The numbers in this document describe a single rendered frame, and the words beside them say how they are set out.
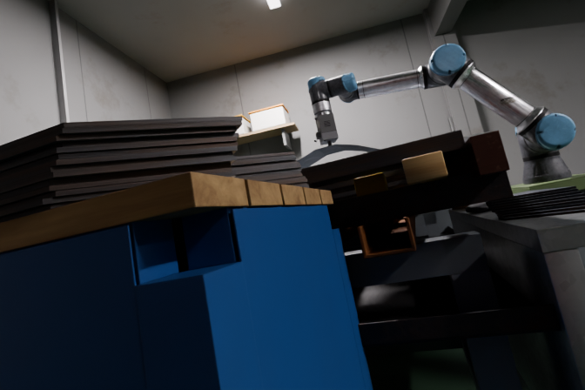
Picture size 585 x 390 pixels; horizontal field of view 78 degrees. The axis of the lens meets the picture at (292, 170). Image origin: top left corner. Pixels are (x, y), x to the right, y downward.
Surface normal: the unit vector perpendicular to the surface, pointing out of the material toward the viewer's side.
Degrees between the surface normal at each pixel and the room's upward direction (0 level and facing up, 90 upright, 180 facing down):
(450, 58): 87
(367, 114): 90
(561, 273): 90
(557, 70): 90
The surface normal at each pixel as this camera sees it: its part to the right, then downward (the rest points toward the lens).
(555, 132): -0.20, 0.05
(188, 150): 0.43, -0.22
